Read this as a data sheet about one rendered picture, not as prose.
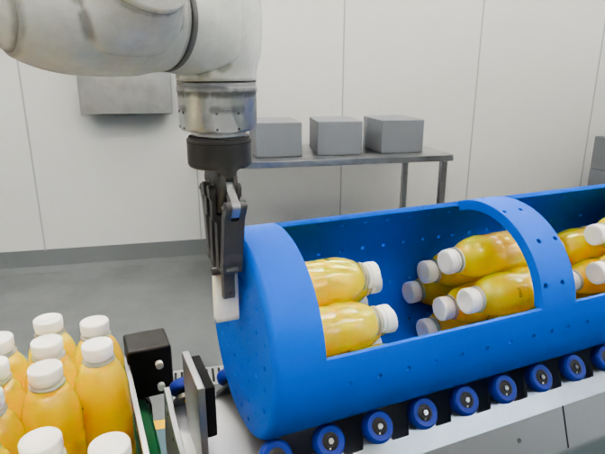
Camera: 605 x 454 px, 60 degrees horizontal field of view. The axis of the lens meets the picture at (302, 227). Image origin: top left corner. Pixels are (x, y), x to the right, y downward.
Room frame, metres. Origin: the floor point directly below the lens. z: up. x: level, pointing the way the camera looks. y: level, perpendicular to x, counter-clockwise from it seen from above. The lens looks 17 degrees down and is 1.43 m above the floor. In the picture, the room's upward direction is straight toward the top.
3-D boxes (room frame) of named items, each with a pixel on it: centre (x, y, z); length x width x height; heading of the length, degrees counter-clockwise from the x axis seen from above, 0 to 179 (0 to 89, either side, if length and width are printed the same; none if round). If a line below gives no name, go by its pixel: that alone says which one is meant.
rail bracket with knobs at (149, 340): (0.78, 0.26, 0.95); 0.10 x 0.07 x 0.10; 24
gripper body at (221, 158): (0.62, 0.10, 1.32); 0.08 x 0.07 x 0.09; 24
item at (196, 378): (0.62, 0.14, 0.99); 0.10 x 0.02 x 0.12; 24
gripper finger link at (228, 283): (0.60, 0.09, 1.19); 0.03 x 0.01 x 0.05; 24
